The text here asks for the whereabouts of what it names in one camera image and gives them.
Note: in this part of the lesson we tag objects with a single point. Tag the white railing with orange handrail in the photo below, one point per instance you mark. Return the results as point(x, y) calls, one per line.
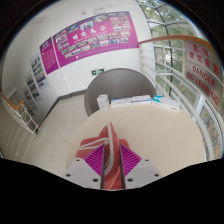
point(166, 37)

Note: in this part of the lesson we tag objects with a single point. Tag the blue and white box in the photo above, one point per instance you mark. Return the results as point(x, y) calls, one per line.
point(166, 103)

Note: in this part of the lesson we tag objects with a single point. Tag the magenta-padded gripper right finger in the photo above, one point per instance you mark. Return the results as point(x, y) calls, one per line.
point(143, 171)

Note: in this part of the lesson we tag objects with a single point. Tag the flat white box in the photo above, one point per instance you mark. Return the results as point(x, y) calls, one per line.
point(141, 100)
point(121, 103)

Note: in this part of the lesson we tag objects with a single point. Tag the red-lettered warning sign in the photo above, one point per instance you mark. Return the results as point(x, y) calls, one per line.
point(203, 75)

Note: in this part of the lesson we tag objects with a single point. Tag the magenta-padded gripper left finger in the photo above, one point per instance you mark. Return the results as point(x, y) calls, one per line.
point(81, 171)

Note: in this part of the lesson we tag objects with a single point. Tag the white-framed glass window wall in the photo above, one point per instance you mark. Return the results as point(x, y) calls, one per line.
point(160, 28)

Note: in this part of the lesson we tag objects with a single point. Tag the large magenta photo poster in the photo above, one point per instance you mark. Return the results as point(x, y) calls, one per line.
point(96, 38)

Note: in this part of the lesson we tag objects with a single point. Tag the grey round-backed chair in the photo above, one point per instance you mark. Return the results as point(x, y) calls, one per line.
point(116, 83)

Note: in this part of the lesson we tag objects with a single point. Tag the green exit sign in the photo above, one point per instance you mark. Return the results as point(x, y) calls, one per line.
point(98, 71)

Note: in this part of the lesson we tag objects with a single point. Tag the white stair railing orange handrail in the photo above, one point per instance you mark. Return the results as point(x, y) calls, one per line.
point(23, 115)

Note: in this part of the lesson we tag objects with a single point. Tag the salmon pink towel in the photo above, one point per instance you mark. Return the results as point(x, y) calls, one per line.
point(112, 143)

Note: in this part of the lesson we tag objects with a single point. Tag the narrow magenta text poster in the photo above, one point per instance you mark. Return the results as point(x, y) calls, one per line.
point(49, 56)

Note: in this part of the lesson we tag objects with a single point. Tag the small upright white box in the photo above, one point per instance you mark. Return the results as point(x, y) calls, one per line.
point(102, 102)

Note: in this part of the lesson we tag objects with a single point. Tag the white photo wall poster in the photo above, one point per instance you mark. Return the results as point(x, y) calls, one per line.
point(31, 86)
point(28, 98)
point(38, 70)

